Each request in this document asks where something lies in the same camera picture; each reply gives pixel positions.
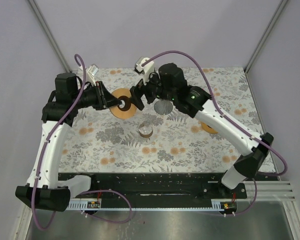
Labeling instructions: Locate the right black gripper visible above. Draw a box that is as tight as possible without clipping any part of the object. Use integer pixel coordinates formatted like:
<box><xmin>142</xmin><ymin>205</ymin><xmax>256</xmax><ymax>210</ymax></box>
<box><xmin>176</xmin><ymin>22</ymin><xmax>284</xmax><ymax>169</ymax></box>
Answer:
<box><xmin>128</xmin><ymin>69</ymin><xmax>176</xmax><ymax>111</ymax></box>

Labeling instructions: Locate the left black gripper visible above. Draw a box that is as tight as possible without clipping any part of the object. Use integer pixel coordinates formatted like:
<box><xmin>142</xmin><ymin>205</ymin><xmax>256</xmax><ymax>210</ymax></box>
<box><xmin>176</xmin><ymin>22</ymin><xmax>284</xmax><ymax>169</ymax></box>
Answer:
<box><xmin>72</xmin><ymin>80</ymin><xmax>122</xmax><ymax>110</ymax></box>

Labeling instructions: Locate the clear glass carafe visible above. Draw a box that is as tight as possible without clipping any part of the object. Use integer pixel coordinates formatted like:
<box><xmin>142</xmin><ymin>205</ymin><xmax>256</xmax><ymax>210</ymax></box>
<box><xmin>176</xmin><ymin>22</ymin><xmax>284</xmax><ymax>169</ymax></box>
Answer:
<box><xmin>138</xmin><ymin>120</ymin><xmax>153</xmax><ymax>138</ymax></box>

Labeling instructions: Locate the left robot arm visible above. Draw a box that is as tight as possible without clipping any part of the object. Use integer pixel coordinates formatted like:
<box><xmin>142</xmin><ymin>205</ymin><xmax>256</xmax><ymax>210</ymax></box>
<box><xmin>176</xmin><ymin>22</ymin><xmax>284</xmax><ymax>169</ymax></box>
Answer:
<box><xmin>15</xmin><ymin>72</ymin><xmax>121</xmax><ymax>212</ymax></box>

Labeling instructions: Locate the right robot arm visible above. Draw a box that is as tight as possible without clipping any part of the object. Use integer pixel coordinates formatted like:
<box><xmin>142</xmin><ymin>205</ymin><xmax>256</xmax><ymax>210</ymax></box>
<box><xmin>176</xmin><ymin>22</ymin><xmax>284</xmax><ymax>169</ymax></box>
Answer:
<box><xmin>130</xmin><ymin>62</ymin><xmax>274</xmax><ymax>198</ymax></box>

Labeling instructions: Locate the clear glass dripper cone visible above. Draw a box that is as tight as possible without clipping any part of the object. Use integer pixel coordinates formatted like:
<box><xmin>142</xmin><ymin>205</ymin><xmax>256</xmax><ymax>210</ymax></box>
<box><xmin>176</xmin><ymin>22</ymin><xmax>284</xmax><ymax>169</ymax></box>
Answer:
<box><xmin>138</xmin><ymin>106</ymin><xmax>153</xmax><ymax>118</ymax></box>

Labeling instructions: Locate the floral tablecloth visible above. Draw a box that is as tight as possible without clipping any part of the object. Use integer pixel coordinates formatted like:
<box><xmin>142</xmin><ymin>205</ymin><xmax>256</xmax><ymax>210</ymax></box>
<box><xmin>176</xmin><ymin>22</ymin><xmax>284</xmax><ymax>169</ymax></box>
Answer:
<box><xmin>59</xmin><ymin>67</ymin><xmax>262</xmax><ymax>173</ymax></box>

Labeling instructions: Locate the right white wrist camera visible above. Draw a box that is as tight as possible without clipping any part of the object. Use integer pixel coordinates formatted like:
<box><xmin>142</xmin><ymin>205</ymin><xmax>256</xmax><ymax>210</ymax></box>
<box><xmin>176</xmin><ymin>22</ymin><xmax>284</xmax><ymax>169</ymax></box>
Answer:
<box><xmin>134</xmin><ymin>56</ymin><xmax>155</xmax><ymax>85</ymax></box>

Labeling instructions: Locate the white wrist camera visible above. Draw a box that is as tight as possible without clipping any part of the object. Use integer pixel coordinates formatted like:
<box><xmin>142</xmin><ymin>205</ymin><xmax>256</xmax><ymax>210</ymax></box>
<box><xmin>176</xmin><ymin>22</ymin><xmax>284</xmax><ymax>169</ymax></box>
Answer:
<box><xmin>86</xmin><ymin>64</ymin><xmax>99</xmax><ymax>86</ymax></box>
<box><xmin>134</xmin><ymin>56</ymin><xmax>155</xmax><ymax>85</ymax></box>

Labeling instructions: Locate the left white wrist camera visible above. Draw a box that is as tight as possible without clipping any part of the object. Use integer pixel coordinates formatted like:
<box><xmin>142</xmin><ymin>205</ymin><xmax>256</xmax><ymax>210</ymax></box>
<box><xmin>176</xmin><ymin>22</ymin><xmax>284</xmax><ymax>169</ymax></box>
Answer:
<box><xmin>86</xmin><ymin>64</ymin><xmax>99</xmax><ymax>86</ymax></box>

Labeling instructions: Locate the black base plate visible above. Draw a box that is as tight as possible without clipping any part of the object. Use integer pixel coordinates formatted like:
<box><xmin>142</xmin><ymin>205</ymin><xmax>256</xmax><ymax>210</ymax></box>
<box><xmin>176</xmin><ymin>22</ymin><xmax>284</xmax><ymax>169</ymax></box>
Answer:
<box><xmin>72</xmin><ymin>172</ymin><xmax>247</xmax><ymax>210</ymax></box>

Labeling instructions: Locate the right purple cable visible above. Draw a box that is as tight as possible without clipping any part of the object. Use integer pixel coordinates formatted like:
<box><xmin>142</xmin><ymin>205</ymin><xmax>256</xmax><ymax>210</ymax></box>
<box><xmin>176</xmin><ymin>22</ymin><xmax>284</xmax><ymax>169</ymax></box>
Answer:
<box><xmin>143</xmin><ymin>50</ymin><xmax>288</xmax><ymax>218</ymax></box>

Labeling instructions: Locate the left aluminium frame post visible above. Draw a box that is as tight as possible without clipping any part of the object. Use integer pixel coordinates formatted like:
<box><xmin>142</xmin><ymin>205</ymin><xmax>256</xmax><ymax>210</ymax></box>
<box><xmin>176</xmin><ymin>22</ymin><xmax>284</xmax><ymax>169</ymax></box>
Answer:
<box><xmin>26</xmin><ymin>0</ymin><xmax>72</xmax><ymax>73</ymax></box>

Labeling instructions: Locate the aluminium frame post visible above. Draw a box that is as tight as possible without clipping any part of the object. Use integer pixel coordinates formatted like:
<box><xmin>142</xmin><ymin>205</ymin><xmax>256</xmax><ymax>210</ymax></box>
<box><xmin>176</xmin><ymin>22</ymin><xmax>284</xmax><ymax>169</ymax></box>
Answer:
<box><xmin>243</xmin><ymin>0</ymin><xmax>290</xmax><ymax>75</ymax></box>
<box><xmin>26</xmin><ymin>0</ymin><xmax>72</xmax><ymax>73</ymax></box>

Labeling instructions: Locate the white slotted cable duct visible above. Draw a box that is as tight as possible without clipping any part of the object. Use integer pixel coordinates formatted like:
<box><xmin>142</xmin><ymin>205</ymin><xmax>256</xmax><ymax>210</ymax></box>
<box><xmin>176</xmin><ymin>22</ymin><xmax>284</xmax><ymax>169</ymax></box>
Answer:
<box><xmin>65</xmin><ymin>198</ymin><xmax>224</xmax><ymax>214</ymax></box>

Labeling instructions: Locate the aluminium front rail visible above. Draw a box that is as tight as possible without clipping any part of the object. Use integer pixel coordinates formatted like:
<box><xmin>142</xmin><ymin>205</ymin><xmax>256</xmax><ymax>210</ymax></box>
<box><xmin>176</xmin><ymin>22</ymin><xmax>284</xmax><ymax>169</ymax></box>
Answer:
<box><xmin>237</xmin><ymin>181</ymin><xmax>296</xmax><ymax>202</ymax></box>

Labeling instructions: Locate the right aluminium frame post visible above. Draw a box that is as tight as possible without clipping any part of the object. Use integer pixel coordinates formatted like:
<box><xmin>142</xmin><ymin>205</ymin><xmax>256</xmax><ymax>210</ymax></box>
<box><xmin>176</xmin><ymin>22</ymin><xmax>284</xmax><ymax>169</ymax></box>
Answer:
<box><xmin>243</xmin><ymin>0</ymin><xmax>290</xmax><ymax>75</ymax></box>

